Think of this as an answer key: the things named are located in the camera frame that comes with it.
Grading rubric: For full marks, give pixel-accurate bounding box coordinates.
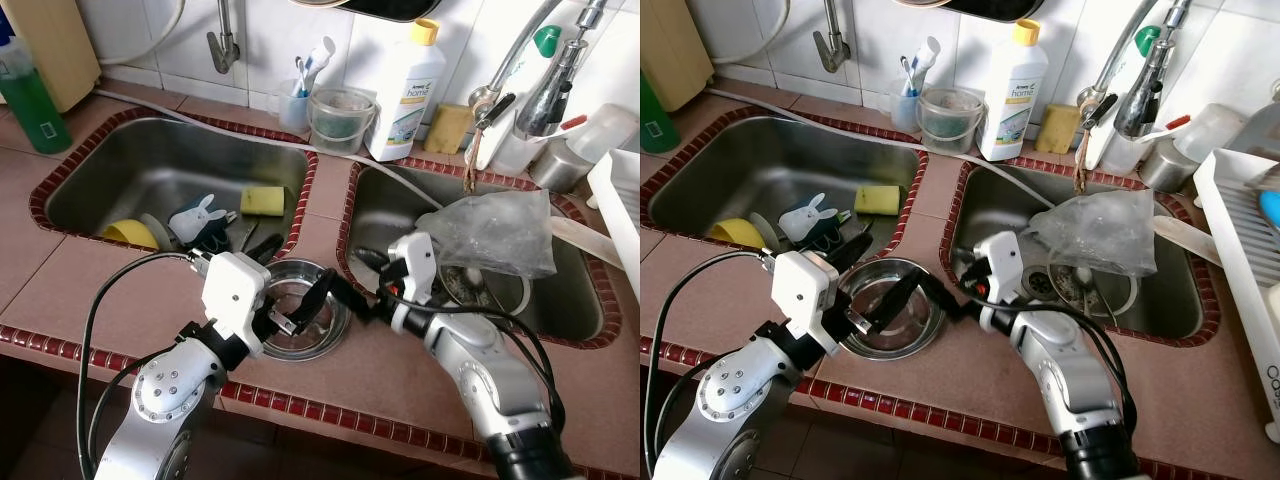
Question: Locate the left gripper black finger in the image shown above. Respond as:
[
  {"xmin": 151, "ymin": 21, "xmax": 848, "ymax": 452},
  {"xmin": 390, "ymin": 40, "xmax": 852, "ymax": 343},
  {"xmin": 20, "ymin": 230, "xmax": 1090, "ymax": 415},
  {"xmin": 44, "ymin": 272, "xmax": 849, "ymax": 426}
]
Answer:
[
  {"xmin": 285, "ymin": 268, "xmax": 338, "ymax": 337},
  {"xmin": 830, "ymin": 233, "xmax": 874, "ymax": 273},
  {"xmin": 244, "ymin": 233, "xmax": 287, "ymax": 268},
  {"xmin": 865, "ymin": 268, "xmax": 927, "ymax": 337}
]

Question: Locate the stainless steel bowl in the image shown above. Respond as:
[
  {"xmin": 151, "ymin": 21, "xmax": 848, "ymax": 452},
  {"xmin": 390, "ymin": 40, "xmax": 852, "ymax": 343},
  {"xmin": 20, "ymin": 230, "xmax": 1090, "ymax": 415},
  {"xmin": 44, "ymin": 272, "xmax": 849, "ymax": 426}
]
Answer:
[
  {"xmin": 248, "ymin": 258, "xmax": 353, "ymax": 363},
  {"xmin": 835, "ymin": 258, "xmax": 946, "ymax": 361}
]

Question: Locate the blue mug with white rabbit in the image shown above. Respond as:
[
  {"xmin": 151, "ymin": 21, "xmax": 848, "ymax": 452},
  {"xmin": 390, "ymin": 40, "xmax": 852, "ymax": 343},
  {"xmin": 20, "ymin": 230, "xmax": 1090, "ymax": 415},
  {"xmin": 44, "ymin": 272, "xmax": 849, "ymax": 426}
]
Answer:
[
  {"xmin": 167, "ymin": 193, "xmax": 233, "ymax": 251},
  {"xmin": 778, "ymin": 193, "xmax": 841, "ymax": 249}
]

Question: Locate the bright yellow sponge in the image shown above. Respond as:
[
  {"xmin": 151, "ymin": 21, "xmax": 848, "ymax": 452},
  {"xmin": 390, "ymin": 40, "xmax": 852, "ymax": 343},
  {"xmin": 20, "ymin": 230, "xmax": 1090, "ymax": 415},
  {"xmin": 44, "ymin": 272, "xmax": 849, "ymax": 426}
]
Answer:
[
  {"xmin": 853, "ymin": 183, "xmax": 901, "ymax": 216},
  {"xmin": 240, "ymin": 183, "xmax": 287, "ymax": 218}
]

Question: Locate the clear plastic bag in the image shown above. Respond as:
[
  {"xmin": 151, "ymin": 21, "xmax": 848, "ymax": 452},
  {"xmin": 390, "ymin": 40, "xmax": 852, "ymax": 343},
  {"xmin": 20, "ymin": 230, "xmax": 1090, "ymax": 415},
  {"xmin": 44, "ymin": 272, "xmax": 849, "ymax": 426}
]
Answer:
[
  {"xmin": 415, "ymin": 188, "xmax": 558, "ymax": 281},
  {"xmin": 1020, "ymin": 188, "xmax": 1159, "ymax": 279}
]

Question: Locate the steel sink basin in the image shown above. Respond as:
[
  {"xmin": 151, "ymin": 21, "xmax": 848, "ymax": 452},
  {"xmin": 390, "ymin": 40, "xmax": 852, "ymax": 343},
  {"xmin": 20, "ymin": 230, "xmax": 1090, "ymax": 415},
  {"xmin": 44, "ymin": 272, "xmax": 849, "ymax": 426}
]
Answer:
[
  {"xmin": 337, "ymin": 155, "xmax": 623, "ymax": 351},
  {"xmin": 940, "ymin": 158, "xmax": 1221, "ymax": 349},
  {"xmin": 640, "ymin": 115, "xmax": 929, "ymax": 263},
  {"xmin": 28, "ymin": 108, "xmax": 319, "ymax": 263}
]

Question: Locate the clear round bowl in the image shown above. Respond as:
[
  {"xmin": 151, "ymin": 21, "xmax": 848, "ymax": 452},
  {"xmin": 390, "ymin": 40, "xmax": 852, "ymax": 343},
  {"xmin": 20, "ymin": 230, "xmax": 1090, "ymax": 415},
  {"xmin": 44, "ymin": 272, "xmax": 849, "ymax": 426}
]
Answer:
[
  {"xmin": 1040, "ymin": 262, "xmax": 1141, "ymax": 319},
  {"xmin": 440, "ymin": 262, "xmax": 531, "ymax": 319}
]

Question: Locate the small clear plastic bucket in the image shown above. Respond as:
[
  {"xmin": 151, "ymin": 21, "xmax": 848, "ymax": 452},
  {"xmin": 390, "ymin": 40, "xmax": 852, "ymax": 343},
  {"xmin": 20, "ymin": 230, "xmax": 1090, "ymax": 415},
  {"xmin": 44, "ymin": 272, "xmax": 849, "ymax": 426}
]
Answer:
[
  {"xmin": 915, "ymin": 87, "xmax": 986, "ymax": 156},
  {"xmin": 307, "ymin": 85, "xmax": 379, "ymax": 156}
]

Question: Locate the clear toothbrush cup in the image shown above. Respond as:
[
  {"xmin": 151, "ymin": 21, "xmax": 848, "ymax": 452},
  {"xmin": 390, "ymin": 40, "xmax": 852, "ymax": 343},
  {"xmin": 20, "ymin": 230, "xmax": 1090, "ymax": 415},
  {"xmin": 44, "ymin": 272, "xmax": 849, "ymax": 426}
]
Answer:
[
  {"xmin": 278, "ymin": 78, "xmax": 313, "ymax": 136},
  {"xmin": 887, "ymin": 80, "xmax": 921, "ymax": 134}
]

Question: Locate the mustard yellow sponge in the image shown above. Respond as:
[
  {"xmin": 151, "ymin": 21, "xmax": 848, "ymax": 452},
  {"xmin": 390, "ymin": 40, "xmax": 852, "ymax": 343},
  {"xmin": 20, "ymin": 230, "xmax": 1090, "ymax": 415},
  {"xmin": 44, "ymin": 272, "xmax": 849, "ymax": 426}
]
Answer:
[
  {"xmin": 425, "ymin": 103, "xmax": 476, "ymax": 156},
  {"xmin": 1035, "ymin": 103, "xmax": 1081, "ymax": 156}
]

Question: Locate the white bottle with yellow cap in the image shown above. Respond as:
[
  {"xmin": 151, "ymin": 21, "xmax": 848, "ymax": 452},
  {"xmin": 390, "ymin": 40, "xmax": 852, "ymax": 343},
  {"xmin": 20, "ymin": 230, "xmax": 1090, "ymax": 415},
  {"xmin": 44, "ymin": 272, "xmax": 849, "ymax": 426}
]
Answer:
[
  {"xmin": 975, "ymin": 18, "xmax": 1051, "ymax": 163},
  {"xmin": 365, "ymin": 18, "xmax": 448, "ymax": 163}
]

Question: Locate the white and blue toothbrush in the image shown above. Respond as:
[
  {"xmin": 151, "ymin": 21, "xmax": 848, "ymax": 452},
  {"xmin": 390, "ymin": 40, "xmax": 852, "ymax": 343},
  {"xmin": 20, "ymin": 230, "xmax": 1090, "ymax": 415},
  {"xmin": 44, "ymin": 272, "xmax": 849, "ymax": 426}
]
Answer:
[
  {"xmin": 900, "ymin": 35, "xmax": 943, "ymax": 99},
  {"xmin": 295, "ymin": 35, "xmax": 338, "ymax": 99}
]

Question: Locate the small steel cup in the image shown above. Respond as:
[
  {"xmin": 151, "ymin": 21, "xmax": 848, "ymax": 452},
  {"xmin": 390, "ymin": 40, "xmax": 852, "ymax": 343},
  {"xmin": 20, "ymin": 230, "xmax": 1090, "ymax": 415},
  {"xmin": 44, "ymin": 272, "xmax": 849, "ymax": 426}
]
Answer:
[
  {"xmin": 528, "ymin": 138, "xmax": 591, "ymax": 193},
  {"xmin": 1138, "ymin": 138, "xmax": 1196, "ymax": 193}
]

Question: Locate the green dish soap bottle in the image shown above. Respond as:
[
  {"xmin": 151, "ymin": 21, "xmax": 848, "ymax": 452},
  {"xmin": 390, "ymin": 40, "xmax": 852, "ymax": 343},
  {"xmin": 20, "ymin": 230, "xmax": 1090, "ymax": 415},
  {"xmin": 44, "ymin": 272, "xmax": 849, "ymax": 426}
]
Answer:
[
  {"xmin": 640, "ymin": 70, "xmax": 683, "ymax": 156},
  {"xmin": 0, "ymin": 15, "xmax": 73, "ymax": 156}
]

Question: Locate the white dish rack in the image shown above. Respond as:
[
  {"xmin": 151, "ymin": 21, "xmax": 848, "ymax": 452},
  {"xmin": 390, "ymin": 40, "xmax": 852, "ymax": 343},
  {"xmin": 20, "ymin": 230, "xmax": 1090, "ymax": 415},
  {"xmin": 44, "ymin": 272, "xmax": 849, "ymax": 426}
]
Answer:
[
  {"xmin": 1192, "ymin": 100, "xmax": 1280, "ymax": 446},
  {"xmin": 585, "ymin": 148, "xmax": 641, "ymax": 301}
]

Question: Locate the chrome gooseneck faucet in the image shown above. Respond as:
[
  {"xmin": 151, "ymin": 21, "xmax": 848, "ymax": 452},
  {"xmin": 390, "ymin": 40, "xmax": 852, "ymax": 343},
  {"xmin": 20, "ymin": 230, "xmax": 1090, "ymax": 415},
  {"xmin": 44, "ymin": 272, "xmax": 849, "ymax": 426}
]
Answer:
[
  {"xmin": 1075, "ymin": 0, "xmax": 1196, "ymax": 141},
  {"xmin": 468, "ymin": 0, "xmax": 611, "ymax": 141}
]

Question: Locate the hanging steel pan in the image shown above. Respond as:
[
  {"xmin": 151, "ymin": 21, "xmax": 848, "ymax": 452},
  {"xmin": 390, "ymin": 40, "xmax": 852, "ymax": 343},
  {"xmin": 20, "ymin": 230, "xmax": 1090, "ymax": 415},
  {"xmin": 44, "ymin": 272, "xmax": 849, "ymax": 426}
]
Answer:
[
  {"xmin": 290, "ymin": 0, "xmax": 446, "ymax": 23},
  {"xmin": 895, "ymin": 0, "xmax": 1046, "ymax": 23}
]

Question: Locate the clear plastic container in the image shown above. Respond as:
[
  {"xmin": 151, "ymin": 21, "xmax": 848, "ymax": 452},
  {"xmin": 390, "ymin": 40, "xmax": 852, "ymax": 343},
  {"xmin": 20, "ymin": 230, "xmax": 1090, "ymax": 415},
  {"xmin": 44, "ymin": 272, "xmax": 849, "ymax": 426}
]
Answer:
[
  {"xmin": 565, "ymin": 102, "xmax": 639, "ymax": 166},
  {"xmin": 1172, "ymin": 102, "xmax": 1249, "ymax": 163}
]

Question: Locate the beige water ionizer appliance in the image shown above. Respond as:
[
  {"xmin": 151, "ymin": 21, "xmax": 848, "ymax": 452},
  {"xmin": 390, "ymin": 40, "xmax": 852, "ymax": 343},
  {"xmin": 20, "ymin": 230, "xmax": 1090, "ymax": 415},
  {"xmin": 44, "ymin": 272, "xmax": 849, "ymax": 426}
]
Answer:
[
  {"xmin": 0, "ymin": 0, "xmax": 103, "ymax": 113},
  {"xmin": 640, "ymin": 0, "xmax": 713, "ymax": 113}
]

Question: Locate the white bottle with green cap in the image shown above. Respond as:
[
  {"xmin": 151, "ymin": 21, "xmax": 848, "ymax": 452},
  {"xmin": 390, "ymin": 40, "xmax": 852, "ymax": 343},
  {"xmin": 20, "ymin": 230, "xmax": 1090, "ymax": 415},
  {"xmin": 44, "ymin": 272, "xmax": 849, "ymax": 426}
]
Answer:
[
  {"xmin": 495, "ymin": 25, "xmax": 566, "ymax": 176},
  {"xmin": 1100, "ymin": 25, "xmax": 1166, "ymax": 176}
]

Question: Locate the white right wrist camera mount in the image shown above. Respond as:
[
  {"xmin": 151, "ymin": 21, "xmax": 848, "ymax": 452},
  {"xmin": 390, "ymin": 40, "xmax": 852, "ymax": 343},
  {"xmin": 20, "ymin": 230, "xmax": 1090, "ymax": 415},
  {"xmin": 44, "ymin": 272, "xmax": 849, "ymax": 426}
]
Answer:
[
  {"xmin": 385, "ymin": 232, "xmax": 438, "ymax": 311},
  {"xmin": 975, "ymin": 230, "xmax": 1026, "ymax": 313}
]

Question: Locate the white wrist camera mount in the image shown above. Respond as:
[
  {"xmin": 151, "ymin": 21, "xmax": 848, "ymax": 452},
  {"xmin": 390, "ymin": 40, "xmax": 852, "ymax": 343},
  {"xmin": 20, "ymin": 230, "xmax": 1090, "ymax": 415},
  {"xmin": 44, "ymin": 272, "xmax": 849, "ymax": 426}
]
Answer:
[
  {"xmin": 975, "ymin": 230, "xmax": 1026, "ymax": 313},
  {"xmin": 770, "ymin": 250, "xmax": 841, "ymax": 356},
  {"xmin": 200, "ymin": 250, "xmax": 273, "ymax": 346},
  {"xmin": 385, "ymin": 232, "xmax": 438, "ymax": 311}
]

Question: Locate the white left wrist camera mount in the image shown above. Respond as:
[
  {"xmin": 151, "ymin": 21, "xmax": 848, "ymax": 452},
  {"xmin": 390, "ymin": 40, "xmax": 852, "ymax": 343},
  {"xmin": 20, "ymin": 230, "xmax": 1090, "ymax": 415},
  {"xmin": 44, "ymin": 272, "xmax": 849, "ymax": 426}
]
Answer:
[
  {"xmin": 770, "ymin": 250, "xmax": 841, "ymax": 356},
  {"xmin": 200, "ymin": 250, "xmax": 273, "ymax": 346}
]

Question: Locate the brown hanging cord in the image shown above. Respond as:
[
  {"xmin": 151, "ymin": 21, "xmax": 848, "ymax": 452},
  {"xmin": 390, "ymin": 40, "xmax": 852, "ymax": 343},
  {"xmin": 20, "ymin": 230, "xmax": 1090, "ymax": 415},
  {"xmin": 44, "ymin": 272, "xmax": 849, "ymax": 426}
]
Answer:
[
  {"xmin": 463, "ymin": 125, "xmax": 486, "ymax": 196},
  {"xmin": 1072, "ymin": 125, "xmax": 1096, "ymax": 196}
]

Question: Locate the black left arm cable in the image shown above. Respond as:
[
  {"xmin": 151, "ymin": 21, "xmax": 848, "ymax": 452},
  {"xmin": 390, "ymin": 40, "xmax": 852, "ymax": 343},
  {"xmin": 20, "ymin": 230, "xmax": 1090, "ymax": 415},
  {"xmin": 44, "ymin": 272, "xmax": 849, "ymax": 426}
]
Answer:
[
  {"xmin": 643, "ymin": 250, "xmax": 776, "ymax": 471},
  {"xmin": 78, "ymin": 250, "xmax": 216, "ymax": 480}
]

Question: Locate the beige flat hose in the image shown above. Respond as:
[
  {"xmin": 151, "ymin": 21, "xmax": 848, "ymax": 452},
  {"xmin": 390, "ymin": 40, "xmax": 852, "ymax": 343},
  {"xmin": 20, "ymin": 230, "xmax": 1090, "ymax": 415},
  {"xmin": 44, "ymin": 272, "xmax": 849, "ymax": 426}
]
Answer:
[
  {"xmin": 550, "ymin": 213, "xmax": 621, "ymax": 269},
  {"xmin": 1152, "ymin": 213, "xmax": 1231, "ymax": 269}
]

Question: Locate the chrome wall tap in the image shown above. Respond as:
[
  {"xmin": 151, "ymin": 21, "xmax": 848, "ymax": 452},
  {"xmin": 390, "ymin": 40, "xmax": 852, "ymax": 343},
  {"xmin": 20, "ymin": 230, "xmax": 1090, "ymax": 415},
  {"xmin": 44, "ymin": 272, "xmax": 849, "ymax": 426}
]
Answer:
[
  {"xmin": 205, "ymin": 0, "xmax": 243, "ymax": 76},
  {"xmin": 812, "ymin": 0, "xmax": 851, "ymax": 76}
]

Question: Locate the white curved supply hose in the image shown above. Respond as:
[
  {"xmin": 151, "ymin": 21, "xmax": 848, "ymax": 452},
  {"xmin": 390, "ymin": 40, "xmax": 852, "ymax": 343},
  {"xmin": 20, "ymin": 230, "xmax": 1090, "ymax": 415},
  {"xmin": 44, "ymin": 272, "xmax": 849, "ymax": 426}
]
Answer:
[
  {"xmin": 710, "ymin": 0, "xmax": 796, "ymax": 69},
  {"xmin": 100, "ymin": 0, "xmax": 189, "ymax": 69}
]

